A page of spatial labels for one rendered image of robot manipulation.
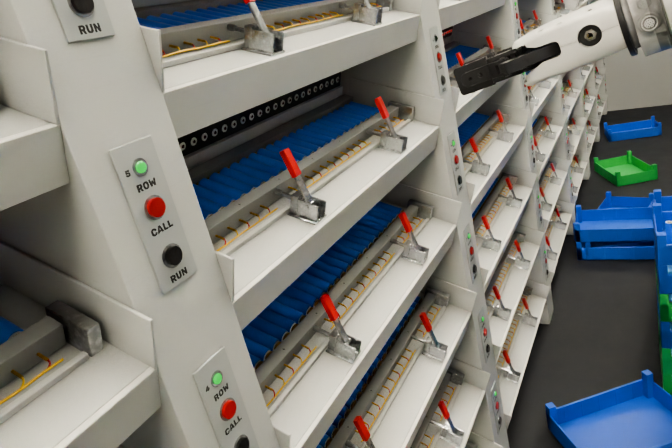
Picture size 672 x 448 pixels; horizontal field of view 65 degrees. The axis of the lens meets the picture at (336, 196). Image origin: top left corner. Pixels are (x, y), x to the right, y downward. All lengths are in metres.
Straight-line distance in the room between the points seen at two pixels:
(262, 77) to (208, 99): 0.08
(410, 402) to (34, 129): 0.73
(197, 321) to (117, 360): 0.07
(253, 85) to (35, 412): 0.34
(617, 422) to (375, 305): 0.97
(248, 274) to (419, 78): 0.57
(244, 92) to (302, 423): 0.38
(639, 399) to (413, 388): 0.88
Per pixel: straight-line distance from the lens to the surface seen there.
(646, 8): 0.58
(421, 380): 0.99
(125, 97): 0.44
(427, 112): 1.00
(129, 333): 0.46
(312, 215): 0.63
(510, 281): 1.62
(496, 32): 1.67
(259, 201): 0.64
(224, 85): 0.52
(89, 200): 0.42
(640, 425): 1.65
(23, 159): 0.40
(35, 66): 0.40
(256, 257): 0.57
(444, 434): 1.16
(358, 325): 0.78
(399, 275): 0.89
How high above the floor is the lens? 1.12
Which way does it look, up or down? 18 degrees down
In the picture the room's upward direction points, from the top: 14 degrees counter-clockwise
